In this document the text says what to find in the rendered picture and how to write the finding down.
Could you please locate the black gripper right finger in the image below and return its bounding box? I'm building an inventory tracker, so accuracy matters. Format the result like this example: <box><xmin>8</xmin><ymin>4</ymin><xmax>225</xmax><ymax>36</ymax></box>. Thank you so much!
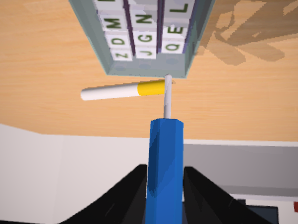
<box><xmin>183</xmin><ymin>167</ymin><xmax>273</xmax><ymax>224</ymax></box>

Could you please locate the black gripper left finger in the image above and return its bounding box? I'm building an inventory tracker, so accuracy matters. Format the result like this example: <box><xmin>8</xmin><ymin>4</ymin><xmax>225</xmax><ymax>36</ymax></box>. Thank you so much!
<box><xmin>58</xmin><ymin>164</ymin><xmax>148</xmax><ymax>224</ymax></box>

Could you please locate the blue stylus with white tip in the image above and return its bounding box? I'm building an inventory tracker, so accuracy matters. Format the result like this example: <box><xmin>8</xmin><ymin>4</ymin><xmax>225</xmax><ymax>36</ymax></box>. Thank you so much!
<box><xmin>145</xmin><ymin>74</ymin><xmax>184</xmax><ymax>224</ymax></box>

